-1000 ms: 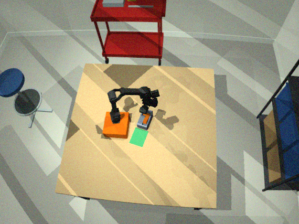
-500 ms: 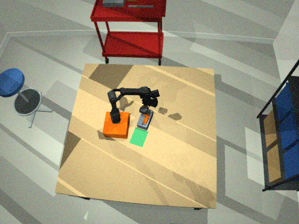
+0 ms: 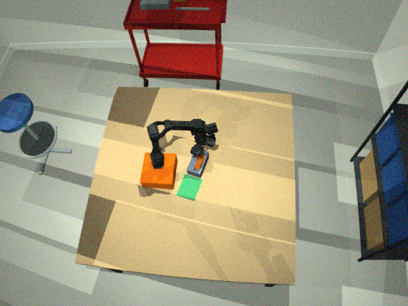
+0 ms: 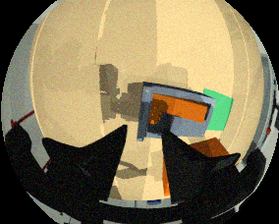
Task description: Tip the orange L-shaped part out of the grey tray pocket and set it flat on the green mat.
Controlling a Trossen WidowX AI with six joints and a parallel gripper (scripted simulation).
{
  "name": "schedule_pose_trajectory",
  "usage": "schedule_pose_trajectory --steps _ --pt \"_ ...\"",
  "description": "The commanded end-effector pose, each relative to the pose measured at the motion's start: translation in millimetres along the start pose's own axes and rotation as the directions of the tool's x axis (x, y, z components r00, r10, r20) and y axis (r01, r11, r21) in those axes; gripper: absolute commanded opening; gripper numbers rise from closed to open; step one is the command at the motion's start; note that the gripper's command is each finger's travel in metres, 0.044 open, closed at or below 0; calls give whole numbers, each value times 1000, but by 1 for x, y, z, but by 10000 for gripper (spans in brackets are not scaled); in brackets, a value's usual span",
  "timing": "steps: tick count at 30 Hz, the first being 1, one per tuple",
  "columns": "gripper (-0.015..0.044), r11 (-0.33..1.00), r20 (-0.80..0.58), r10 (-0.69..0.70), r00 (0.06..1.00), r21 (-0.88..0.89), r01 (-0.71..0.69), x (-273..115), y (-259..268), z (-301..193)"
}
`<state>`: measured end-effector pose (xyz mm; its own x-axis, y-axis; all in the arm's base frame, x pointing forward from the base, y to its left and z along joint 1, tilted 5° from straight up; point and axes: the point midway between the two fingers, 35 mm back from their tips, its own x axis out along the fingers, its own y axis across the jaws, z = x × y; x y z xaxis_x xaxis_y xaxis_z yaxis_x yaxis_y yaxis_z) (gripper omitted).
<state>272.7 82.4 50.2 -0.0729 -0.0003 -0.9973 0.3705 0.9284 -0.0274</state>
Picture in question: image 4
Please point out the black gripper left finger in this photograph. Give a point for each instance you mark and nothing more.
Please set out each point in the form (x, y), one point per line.
(98, 161)

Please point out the grey tray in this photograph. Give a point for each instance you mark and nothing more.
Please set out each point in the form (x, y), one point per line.
(217, 115)

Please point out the orange l-shaped part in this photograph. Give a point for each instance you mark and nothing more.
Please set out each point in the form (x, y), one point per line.
(189, 109)

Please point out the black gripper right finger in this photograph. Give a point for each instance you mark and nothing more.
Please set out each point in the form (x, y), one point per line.
(187, 168)

